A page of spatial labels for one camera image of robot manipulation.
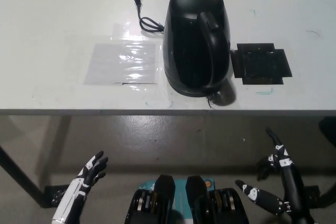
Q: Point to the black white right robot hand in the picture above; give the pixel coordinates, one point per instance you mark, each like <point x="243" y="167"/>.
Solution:
<point x="292" y="184"/>

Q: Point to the black square tray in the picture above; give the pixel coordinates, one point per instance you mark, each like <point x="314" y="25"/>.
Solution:
<point x="260" y="64"/>

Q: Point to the black table foot plate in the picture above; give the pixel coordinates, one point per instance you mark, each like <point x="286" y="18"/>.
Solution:
<point x="56" y="195"/>
<point x="312" y="192"/>

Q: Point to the black rounded object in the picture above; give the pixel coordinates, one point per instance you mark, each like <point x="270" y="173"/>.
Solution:
<point x="328" y="132"/>

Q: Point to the black robot body with teal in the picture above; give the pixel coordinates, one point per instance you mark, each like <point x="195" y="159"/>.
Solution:
<point x="162" y="203"/>

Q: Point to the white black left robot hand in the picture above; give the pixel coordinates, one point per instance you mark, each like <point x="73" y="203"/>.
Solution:
<point x="76" y="192"/>

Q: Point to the black electric kettle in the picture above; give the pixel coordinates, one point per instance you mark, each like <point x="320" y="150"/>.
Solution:
<point x="189" y="56"/>

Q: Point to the clear plastic sleeve with paper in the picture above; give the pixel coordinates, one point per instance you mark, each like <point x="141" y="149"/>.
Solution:
<point x="120" y="64"/>

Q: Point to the black metal table frame bar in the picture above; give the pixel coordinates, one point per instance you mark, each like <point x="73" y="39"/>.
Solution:
<point x="21" y="176"/>
<point x="329" y="197"/>

